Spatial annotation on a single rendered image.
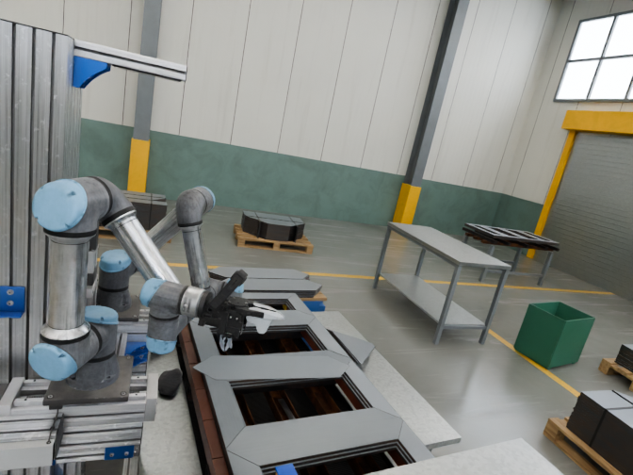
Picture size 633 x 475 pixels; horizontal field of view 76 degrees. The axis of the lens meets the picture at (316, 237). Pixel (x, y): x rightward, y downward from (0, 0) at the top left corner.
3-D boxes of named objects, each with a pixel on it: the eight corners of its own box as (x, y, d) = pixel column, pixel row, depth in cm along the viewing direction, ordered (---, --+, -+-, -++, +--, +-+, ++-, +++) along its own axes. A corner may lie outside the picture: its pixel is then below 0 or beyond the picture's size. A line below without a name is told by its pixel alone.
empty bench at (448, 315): (371, 286, 566) (387, 221, 542) (413, 288, 592) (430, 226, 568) (434, 345, 432) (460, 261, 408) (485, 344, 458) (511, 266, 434)
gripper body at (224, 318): (248, 329, 108) (204, 318, 108) (254, 298, 107) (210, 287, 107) (240, 338, 100) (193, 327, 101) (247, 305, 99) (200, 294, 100)
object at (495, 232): (447, 265, 766) (461, 221, 745) (513, 270, 828) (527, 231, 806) (478, 283, 691) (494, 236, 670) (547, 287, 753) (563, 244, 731)
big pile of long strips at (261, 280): (305, 276, 325) (306, 269, 323) (327, 298, 291) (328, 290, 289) (204, 273, 289) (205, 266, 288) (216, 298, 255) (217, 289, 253)
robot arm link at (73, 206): (101, 362, 120) (115, 181, 106) (65, 392, 106) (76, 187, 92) (63, 352, 121) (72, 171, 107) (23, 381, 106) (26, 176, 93)
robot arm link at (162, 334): (186, 338, 115) (190, 303, 113) (168, 359, 104) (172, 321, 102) (159, 333, 116) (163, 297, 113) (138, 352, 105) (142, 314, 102)
